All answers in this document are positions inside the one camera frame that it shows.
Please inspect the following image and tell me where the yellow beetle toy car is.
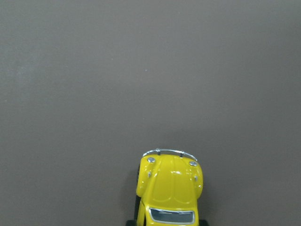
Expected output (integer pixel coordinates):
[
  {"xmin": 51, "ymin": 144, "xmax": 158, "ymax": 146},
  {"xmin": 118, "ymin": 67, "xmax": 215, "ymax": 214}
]
[{"xmin": 126, "ymin": 148, "xmax": 208, "ymax": 226}]

